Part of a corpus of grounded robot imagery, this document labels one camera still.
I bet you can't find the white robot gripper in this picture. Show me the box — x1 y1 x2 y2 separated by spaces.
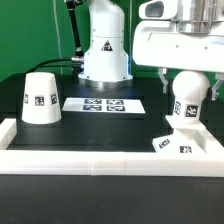
133 18 224 101

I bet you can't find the white lamp bulb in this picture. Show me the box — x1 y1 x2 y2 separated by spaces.
172 71 210 128

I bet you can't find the white lamp base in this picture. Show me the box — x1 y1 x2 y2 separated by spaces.
152 115 204 155

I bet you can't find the white lamp shade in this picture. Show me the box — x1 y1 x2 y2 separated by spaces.
22 72 61 124

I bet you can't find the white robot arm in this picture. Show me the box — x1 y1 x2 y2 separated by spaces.
79 0 224 97

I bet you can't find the white marker tag sheet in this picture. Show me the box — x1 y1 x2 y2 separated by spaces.
62 97 145 114

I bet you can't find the white U-shaped fence frame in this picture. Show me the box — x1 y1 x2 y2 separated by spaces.
0 119 224 177

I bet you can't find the black camera stand pole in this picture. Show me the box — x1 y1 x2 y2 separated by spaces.
64 0 84 57

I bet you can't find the black cable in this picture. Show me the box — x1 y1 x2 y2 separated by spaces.
29 58 84 73

